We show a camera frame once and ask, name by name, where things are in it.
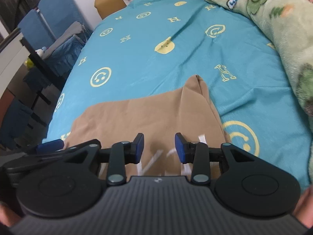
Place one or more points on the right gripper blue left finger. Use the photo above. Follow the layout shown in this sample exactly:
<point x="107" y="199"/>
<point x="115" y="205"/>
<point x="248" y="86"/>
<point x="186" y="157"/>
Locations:
<point x="121" y="154"/>

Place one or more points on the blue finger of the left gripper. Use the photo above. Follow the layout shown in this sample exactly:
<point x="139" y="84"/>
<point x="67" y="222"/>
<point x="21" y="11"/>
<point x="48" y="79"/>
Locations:
<point x="50" y="147"/>

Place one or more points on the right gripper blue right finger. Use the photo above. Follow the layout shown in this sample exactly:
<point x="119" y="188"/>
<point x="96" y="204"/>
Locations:
<point x="197" y="154"/>

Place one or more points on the tan brown t-shirt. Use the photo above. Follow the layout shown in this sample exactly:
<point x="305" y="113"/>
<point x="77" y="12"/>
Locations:
<point x="187" y="110"/>

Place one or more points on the person's left hand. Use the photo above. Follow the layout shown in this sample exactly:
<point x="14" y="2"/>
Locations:
<point x="8" y="217"/>

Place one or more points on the person's right hand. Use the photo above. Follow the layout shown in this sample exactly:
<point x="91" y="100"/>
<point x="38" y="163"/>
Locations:
<point x="304" y="208"/>

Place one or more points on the blue covered chair left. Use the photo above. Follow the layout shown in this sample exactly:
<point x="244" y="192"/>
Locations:
<point x="23" y="77"/>

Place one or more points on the white and black desk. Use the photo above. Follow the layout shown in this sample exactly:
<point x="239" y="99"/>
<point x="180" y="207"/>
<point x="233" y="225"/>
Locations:
<point x="15" y="50"/>

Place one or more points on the green plush toy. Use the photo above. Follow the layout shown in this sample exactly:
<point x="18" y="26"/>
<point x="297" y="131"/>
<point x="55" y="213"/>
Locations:
<point x="28" y="63"/>

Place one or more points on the teal smiley bed sheet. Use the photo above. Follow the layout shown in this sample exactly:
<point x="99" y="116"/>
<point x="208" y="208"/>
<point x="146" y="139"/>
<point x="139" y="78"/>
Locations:
<point x="154" y="46"/>

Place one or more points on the grey folded cloth on chair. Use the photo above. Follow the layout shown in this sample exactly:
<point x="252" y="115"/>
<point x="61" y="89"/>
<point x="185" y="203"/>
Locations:
<point x="73" y="30"/>

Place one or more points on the green cartoon fleece blanket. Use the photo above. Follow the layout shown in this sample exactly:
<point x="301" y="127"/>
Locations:
<point x="288" y="26"/>

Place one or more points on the blue covered chair near wall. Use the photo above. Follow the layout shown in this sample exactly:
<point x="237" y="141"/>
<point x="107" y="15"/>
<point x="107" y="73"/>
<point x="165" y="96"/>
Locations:
<point x="59" y="15"/>

